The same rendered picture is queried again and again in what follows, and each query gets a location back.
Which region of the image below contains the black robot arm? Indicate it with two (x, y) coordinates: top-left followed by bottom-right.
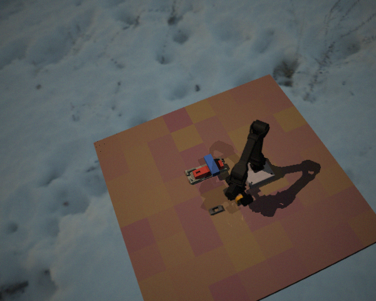
(223, 119), (269, 201)

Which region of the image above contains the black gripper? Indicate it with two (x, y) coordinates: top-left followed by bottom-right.
(226, 176), (253, 206)

